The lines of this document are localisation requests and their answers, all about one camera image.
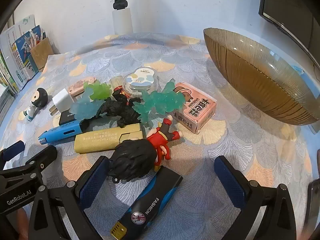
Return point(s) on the green translucent toy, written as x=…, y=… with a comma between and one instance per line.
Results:
x=100, y=91

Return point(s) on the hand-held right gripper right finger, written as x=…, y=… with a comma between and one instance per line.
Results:
x=230, y=180

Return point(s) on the small black box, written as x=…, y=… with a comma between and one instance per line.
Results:
x=66, y=117

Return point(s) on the red-clothed black-haired figurine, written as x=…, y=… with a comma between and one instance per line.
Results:
x=132, y=160

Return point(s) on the blue pen-shaped device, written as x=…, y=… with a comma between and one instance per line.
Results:
x=60, y=131

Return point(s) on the fan-patterned table mat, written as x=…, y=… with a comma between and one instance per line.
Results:
x=175, y=55

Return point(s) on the round clear plastic case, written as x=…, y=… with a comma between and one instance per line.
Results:
x=141, y=80

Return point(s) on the white charger plug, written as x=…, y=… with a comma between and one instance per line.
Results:
x=61, y=100

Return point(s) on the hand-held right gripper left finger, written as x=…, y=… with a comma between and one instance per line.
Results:
x=92, y=182

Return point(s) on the teal translucent toy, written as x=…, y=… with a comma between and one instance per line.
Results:
x=157, y=102

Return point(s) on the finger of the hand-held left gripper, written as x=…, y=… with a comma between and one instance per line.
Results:
x=42, y=155
x=13, y=150

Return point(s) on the black and blue hair clipper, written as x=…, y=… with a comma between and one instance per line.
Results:
x=150, y=205

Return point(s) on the small pink device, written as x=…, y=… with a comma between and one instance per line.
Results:
x=74, y=88

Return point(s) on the white lamp post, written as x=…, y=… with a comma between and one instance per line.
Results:
x=121, y=20

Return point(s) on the gold ribbed glass bowl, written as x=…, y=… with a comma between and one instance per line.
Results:
x=250, y=80

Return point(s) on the cork pen holder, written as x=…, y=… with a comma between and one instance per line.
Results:
x=41, y=53

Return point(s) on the bunch of pens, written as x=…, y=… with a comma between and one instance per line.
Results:
x=35, y=37

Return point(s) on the black dragon toy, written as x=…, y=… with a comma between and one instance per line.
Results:
x=117, y=110

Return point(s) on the black monitor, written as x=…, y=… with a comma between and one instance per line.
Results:
x=287, y=5

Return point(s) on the black post clamp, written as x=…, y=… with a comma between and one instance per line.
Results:
x=120, y=4

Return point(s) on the gold rectangular case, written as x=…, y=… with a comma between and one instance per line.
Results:
x=97, y=140

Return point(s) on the small black-headed figurine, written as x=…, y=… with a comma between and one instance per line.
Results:
x=40, y=97

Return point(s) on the pink card box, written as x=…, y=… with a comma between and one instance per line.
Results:
x=197, y=110

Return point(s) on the row of upright books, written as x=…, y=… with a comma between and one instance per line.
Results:
x=17, y=55

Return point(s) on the stack of flat books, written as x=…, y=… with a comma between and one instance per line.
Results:
x=6, y=102

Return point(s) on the small red case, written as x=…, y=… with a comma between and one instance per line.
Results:
x=118, y=90

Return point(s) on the blue translucent toy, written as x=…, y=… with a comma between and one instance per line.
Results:
x=82, y=108

